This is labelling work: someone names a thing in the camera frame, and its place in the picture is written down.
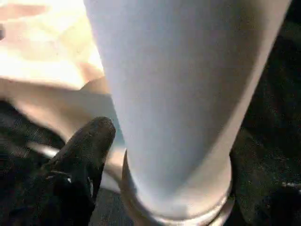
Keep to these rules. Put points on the black plastic mat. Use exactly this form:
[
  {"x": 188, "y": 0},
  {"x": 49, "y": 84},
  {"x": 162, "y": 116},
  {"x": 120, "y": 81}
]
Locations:
[{"x": 277, "y": 117}]

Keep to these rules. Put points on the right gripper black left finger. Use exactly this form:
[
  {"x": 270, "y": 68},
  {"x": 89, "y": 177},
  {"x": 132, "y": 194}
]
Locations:
[{"x": 61, "y": 183}]

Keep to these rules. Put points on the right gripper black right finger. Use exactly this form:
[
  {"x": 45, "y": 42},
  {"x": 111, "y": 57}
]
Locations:
[{"x": 282, "y": 207}]

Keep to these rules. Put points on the white plastic table top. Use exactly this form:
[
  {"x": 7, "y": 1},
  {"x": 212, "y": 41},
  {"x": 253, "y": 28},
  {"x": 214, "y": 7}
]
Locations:
[{"x": 47, "y": 47}]

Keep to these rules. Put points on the white plastic table leg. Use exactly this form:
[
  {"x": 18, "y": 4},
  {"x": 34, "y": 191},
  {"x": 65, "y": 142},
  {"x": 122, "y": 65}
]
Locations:
[{"x": 178, "y": 94}]

